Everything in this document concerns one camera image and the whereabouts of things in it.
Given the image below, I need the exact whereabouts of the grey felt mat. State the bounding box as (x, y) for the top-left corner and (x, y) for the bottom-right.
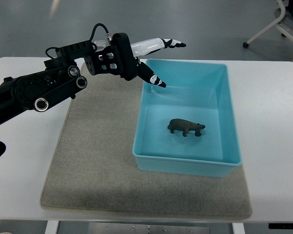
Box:
(41, 68), (252, 219)

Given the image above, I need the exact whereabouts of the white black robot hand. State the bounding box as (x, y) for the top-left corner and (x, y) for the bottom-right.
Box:
(111, 33), (186, 88)

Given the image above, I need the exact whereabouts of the brown toy hippo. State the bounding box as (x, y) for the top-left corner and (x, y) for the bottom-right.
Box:
(167, 118), (205, 137)

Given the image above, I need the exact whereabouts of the metal table base plate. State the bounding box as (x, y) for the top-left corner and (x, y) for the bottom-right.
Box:
(87, 222), (210, 234)

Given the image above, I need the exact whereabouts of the blue plastic box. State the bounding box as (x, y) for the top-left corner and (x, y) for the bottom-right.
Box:
(132, 59), (242, 177)

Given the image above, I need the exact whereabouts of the clear floor socket cover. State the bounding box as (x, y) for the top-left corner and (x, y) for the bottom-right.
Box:
(94, 40), (106, 48)

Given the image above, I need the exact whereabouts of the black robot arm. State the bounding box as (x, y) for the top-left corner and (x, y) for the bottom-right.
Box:
(0, 23), (107, 125)

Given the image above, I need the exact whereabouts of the white office chair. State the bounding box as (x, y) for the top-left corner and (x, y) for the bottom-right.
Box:
(243, 0), (293, 62)

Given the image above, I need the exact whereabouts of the black table control panel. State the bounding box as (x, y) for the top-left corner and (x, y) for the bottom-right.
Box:
(268, 223), (293, 230)

